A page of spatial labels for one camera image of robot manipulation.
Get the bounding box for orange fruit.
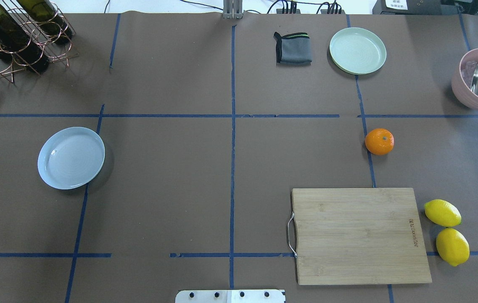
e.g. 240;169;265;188
365;128;395;155

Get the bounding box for light blue plate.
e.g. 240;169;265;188
37;127;106;190

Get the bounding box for light green plate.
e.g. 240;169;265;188
329;27;387;75

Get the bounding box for grey folded cloth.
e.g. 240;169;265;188
274;32;312;66

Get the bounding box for wooden cutting board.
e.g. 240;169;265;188
290;188;432;286

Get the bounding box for black power strip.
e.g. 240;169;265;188
267;0;345;15

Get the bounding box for upper yellow lemon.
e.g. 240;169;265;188
424;199;462;228

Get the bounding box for yellow lemon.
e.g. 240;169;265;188
424;199;462;228
435;228;470;267

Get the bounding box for black device with label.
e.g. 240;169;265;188
372;0;458;15

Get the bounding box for lower yellow lemon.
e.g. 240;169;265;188
435;228;470;267

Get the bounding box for pink bowl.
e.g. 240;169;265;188
452;48;478;111

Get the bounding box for dark green wine bottle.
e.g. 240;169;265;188
0;4;49;74

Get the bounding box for grey camera stand post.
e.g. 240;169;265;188
223;0;244;19

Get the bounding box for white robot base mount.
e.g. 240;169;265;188
175;288;286;303

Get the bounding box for copper wire wine rack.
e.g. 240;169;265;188
0;0;79;83

